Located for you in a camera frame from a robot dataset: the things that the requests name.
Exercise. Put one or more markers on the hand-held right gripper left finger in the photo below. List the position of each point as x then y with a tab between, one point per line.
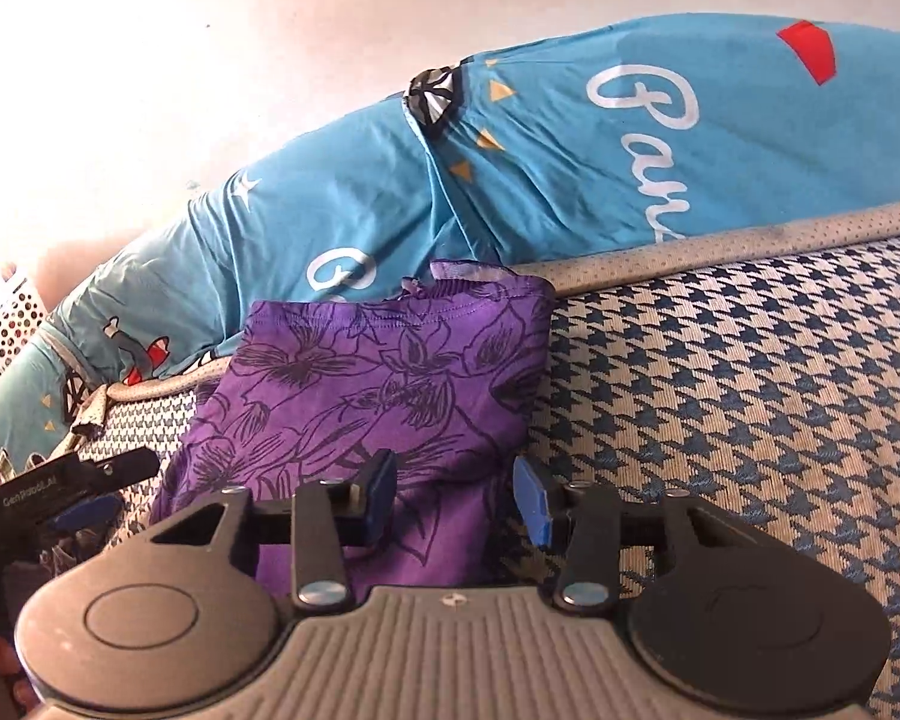
379	499

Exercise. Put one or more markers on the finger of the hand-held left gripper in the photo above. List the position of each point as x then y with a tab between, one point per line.
37	491
82	514

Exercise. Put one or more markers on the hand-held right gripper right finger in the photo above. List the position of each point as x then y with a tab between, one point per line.
532	502

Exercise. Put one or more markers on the purple floral top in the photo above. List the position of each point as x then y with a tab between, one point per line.
345	390

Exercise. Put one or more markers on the dark floral garment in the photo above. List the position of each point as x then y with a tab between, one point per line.
67	559

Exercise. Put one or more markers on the white plastic laundry basket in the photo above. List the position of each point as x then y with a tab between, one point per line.
7	337

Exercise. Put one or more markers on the blue printed bolster pillows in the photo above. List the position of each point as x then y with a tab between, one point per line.
532	187

